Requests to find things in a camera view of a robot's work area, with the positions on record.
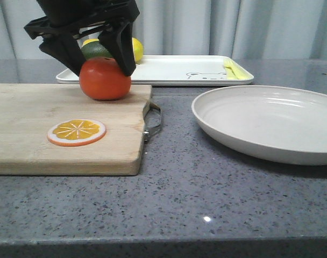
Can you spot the yellow plastic utensil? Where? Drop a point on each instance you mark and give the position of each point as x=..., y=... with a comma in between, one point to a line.
x=230, y=75

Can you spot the yellow plastic fork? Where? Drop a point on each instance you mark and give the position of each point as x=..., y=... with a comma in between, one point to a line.
x=240, y=72

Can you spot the green lime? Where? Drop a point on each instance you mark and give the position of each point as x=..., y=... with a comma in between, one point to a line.
x=95, y=49

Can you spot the orange slice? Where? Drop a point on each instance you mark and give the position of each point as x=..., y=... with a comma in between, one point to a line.
x=76, y=132

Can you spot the metal board handle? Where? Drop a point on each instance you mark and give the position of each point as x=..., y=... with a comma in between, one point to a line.
x=153, y=122

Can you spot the beige round plate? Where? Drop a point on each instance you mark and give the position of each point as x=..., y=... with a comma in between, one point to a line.
x=273, y=123

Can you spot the orange mandarin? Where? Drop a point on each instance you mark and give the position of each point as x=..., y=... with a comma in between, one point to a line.
x=101, y=78

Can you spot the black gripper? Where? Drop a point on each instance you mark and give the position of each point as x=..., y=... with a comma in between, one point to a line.
x=79, y=18

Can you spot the yellow lemon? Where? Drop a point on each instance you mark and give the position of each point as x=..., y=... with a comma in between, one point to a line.
x=138, y=49
x=89, y=41

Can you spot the white bear print tray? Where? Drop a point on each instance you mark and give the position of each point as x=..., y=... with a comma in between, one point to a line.
x=183, y=70

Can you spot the grey curtain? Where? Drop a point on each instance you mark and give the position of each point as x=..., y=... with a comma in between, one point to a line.
x=238, y=29

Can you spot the wooden cutting board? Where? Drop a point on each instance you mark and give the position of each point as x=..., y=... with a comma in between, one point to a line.
x=29, y=111

